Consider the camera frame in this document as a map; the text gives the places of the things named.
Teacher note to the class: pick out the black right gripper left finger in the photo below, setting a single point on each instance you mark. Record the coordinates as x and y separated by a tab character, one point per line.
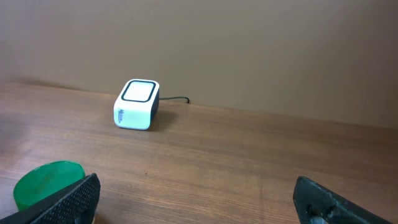
75	203

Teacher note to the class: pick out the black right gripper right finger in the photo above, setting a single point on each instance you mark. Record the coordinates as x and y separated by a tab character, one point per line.
316	204

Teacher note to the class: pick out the white barcode scanner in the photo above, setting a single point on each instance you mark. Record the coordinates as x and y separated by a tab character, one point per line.
137	104

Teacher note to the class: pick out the green lidded small jar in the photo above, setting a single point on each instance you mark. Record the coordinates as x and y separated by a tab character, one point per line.
45	180

